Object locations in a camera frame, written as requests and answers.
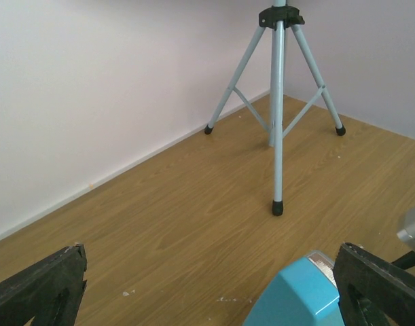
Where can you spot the blue metronome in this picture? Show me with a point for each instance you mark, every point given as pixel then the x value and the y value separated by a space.
pixel 301 294

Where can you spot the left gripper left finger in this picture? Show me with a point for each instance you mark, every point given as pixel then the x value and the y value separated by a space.
pixel 49 292

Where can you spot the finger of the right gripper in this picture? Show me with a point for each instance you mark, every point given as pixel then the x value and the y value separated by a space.
pixel 406 261

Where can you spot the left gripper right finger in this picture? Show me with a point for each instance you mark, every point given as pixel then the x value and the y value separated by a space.
pixel 372 290

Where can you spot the light blue music stand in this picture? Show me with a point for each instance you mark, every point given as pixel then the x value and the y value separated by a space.
pixel 279 17

